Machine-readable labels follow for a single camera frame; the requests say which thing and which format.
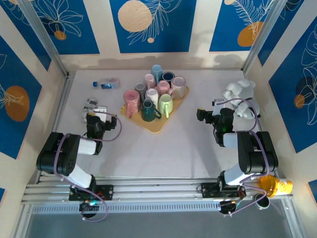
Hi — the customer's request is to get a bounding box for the orange pill bottle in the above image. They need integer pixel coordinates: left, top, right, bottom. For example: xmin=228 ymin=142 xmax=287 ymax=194
xmin=259 ymin=174 xmax=294 ymax=198

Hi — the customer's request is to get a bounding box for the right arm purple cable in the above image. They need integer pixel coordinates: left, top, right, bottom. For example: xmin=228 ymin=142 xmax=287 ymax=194
xmin=219 ymin=98 xmax=270 ymax=217

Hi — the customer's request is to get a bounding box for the grey white plush toy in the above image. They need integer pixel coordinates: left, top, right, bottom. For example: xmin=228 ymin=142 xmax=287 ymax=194
xmin=222 ymin=78 xmax=261 ymax=119

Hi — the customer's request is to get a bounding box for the navy blue mug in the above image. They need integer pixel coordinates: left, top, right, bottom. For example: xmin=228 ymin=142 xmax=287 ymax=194
xmin=162 ymin=71 xmax=176 ymax=84

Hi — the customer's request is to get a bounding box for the aluminium frame post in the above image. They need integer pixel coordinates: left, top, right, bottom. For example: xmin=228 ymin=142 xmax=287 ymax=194
xmin=17 ymin=0 xmax=70 ymax=77
xmin=242 ymin=0 xmax=288 ymax=73

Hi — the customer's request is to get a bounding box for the white mug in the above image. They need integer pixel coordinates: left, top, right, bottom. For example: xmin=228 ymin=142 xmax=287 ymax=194
xmin=145 ymin=88 xmax=159 ymax=106

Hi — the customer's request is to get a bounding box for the aluminium mounting rail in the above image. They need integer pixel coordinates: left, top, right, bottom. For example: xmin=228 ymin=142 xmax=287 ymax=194
xmin=21 ymin=176 xmax=294 ymax=206

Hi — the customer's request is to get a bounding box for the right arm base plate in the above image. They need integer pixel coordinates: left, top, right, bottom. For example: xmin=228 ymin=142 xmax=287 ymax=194
xmin=200 ymin=182 xmax=246 ymax=199

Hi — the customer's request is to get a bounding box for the yellow tray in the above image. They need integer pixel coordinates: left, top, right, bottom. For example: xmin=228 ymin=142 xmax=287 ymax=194
xmin=120 ymin=85 xmax=190 ymax=134

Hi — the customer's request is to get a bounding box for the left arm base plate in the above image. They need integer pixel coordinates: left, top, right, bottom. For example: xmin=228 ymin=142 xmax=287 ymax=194
xmin=68 ymin=184 xmax=115 ymax=202

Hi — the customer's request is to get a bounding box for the plastic water bottle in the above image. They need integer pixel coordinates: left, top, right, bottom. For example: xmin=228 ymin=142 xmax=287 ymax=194
xmin=92 ymin=77 xmax=121 ymax=89

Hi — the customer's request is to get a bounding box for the dark green mug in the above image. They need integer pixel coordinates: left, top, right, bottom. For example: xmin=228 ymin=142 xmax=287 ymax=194
xmin=140 ymin=99 xmax=162 ymax=122

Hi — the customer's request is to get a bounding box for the light blue mug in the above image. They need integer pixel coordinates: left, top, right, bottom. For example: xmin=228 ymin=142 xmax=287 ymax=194
xmin=150 ymin=64 xmax=163 ymax=81

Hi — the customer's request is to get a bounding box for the slotted grey cable duct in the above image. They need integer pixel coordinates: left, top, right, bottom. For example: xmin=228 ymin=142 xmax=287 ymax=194
xmin=31 ymin=201 xmax=221 ymax=214

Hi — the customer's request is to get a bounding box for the crumpled silver wrapper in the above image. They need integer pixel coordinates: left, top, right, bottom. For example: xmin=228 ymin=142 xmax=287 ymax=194
xmin=81 ymin=97 xmax=100 ymax=123

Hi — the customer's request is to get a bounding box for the light pink mug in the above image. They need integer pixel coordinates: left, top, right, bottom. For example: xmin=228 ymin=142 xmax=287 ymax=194
xmin=144 ymin=73 xmax=157 ymax=89

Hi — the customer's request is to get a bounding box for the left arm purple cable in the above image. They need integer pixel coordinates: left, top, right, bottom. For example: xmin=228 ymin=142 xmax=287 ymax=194
xmin=53 ymin=113 xmax=122 ymax=221

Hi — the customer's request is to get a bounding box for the aluminium side rail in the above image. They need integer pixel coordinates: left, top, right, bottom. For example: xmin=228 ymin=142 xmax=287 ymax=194
xmin=36 ymin=71 xmax=75 ymax=184

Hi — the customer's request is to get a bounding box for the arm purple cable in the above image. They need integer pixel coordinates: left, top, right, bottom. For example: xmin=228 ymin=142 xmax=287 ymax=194
xmin=219 ymin=98 xmax=270 ymax=217
xmin=53 ymin=113 xmax=122 ymax=221

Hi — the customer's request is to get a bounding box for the grey mug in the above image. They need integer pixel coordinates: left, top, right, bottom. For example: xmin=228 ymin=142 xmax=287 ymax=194
xmin=134 ymin=82 xmax=147 ymax=100

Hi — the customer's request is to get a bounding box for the pink patterned mug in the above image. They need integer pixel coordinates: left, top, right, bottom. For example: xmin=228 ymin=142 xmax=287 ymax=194
xmin=123 ymin=89 xmax=140 ymax=119

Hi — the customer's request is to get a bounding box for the light green mug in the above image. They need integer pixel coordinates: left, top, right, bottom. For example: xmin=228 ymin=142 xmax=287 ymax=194
xmin=158 ymin=93 xmax=174 ymax=119

